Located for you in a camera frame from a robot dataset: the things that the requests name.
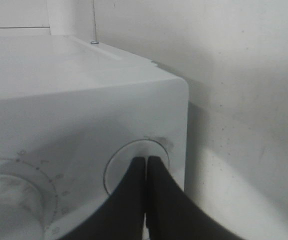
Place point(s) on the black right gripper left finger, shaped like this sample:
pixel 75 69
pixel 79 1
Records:
pixel 122 215

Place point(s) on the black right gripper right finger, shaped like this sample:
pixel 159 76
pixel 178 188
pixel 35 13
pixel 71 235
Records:
pixel 171 214

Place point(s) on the white round door button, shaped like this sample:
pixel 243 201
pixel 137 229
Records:
pixel 122 158

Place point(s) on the white microwave knob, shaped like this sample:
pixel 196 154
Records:
pixel 21 209

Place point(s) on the white microwave oven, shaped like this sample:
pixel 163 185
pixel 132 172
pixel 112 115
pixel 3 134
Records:
pixel 67 106

